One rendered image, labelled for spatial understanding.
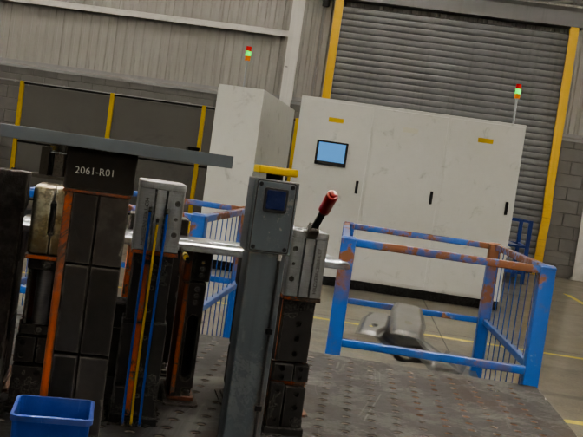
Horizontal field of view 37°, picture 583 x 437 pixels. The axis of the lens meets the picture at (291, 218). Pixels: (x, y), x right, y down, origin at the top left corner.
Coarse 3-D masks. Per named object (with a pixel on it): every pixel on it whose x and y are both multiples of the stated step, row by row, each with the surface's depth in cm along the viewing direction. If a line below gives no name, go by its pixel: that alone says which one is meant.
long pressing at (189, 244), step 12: (24, 216) 165; (24, 228) 150; (180, 240) 161; (192, 240) 166; (204, 240) 168; (216, 240) 171; (204, 252) 156; (216, 252) 156; (228, 252) 157; (240, 252) 157; (324, 264) 160; (336, 264) 161; (348, 264) 163
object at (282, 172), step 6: (258, 168) 131; (264, 168) 129; (270, 168) 130; (276, 168) 130; (282, 168) 130; (288, 168) 130; (270, 174) 132; (276, 174) 130; (282, 174) 130; (288, 174) 130; (294, 174) 130; (282, 180) 133
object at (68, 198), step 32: (96, 160) 124; (128, 160) 124; (96, 192) 124; (128, 192) 125; (64, 224) 124; (64, 256) 124; (96, 256) 125; (64, 288) 125; (96, 288) 125; (64, 320) 125; (96, 320) 126; (64, 352) 127; (96, 352) 126; (64, 384) 126; (96, 384) 127; (96, 416) 127
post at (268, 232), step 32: (256, 192) 129; (288, 192) 130; (256, 224) 129; (288, 224) 130; (256, 256) 130; (256, 288) 131; (256, 320) 131; (256, 352) 132; (256, 384) 132; (224, 416) 133; (256, 416) 132
